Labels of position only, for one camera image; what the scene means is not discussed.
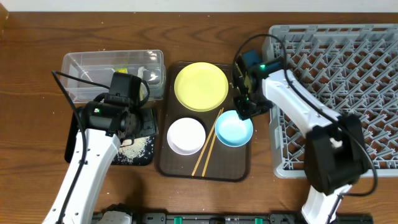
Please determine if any pile of rice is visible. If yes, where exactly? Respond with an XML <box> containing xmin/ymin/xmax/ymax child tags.
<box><xmin>113</xmin><ymin>136</ymin><xmax>155</xmax><ymax>166</ymax></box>

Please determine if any white tissue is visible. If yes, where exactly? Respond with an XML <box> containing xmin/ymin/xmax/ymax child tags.
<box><xmin>137</xmin><ymin>67</ymin><xmax>147</xmax><ymax>101</ymax></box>

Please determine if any blue bowl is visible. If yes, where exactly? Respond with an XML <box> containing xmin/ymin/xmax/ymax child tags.
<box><xmin>215</xmin><ymin>110</ymin><xmax>254</xmax><ymax>147</ymax></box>

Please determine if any wooden chopstick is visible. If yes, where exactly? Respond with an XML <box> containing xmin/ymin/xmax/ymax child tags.
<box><xmin>201</xmin><ymin>108</ymin><xmax>224</xmax><ymax>177</ymax></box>
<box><xmin>191</xmin><ymin>108</ymin><xmax>224</xmax><ymax>176</ymax></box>

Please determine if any yellow plate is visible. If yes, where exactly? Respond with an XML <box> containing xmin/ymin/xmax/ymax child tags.
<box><xmin>174</xmin><ymin>62</ymin><xmax>229</xmax><ymax>112</ymax></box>

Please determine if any pink bowl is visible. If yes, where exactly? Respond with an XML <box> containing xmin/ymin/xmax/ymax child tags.
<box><xmin>167</xmin><ymin>118</ymin><xmax>206</xmax><ymax>156</ymax></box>

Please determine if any green snack wrapper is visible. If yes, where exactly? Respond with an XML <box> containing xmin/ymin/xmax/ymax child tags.
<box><xmin>113</xmin><ymin>68</ymin><xmax>128</xmax><ymax>73</ymax></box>

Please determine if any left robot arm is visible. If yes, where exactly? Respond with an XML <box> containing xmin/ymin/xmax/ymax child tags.
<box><xmin>44</xmin><ymin>72</ymin><xmax>158</xmax><ymax>224</ymax></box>

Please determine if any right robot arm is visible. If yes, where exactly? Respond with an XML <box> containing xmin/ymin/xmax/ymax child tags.
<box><xmin>232</xmin><ymin>50</ymin><xmax>370</xmax><ymax>223</ymax></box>

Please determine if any grey dishwasher rack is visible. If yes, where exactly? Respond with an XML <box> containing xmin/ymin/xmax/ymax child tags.
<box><xmin>262</xmin><ymin>24</ymin><xmax>397</xmax><ymax>177</ymax></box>

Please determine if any black plastic tray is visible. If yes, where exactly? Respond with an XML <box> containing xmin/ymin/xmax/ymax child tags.
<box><xmin>65</xmin><ymin>101</ymin><xmax>158</xmax><ymax>167</ymax></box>

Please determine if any dark brown serving tray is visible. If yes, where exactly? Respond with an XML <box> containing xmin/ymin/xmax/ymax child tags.
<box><xmin>155</xmin><ymin>62</ymin><xmax>251</xmax><ymax>182</ymax></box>

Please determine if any clear plastic bin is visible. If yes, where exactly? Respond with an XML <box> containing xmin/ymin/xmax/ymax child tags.
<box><xmin>61</xmin><ymin>50</ymin><xmax>166</xmax><ymax>101</ymax></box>

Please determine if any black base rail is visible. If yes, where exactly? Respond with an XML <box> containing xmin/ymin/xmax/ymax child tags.
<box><xmin>93</xmin><ymin>203</ymin><xmax>374</xmax><ymax>224</ymax></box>

